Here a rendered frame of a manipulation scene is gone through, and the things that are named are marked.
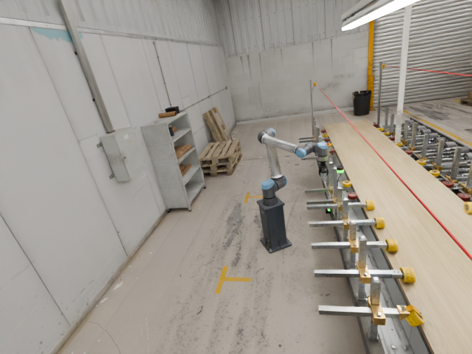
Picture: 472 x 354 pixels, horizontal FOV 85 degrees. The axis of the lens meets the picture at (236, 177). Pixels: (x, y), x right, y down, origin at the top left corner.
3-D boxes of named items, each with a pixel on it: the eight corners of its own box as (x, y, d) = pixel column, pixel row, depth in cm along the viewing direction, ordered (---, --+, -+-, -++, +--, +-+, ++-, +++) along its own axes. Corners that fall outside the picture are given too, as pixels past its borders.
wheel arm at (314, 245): (311, 249, 175) (311, 245, 174) (311, 246, 179) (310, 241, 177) (392, 248, 164) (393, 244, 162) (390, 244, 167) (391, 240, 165)
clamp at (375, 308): (372, 324, 123) (373, 317, 121) (364, 300, 135) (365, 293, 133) (386, 325, 121) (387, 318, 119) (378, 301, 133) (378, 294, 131)
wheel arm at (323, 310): (319, 314, 131) (319, 310, 130) (318, 309, 134) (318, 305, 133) (399, 318, 123) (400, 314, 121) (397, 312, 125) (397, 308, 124)
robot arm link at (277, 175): (270, 190, 314) (257, 130, 291) (279, 185, 324) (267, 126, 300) (279, 192, 302) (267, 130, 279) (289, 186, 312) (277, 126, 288)
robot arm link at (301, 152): (252, 132, 281) (303, 149, 236) (260, 129, 288) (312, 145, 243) (252, 142, 287) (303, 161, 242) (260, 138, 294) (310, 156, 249)
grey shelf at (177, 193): (167, 212, 454) (140, 126, 393) (186, 189, 534) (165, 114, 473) (190, 211, 443) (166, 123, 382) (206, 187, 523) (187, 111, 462)
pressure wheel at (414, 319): (416, 330, 121) (405, 321, 119) (409, 315, 128) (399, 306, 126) (428, 325, 118) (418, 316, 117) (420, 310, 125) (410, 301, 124)
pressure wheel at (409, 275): (397, 269, 149) (402, 284, 144) (401, 265, 142) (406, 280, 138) (409, 269, 147) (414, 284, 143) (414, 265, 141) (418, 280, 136)
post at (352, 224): (350, 278, 185) (350, 223, 166) (349, 274, 188) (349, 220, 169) (355, 279, 184) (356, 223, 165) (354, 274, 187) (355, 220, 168)
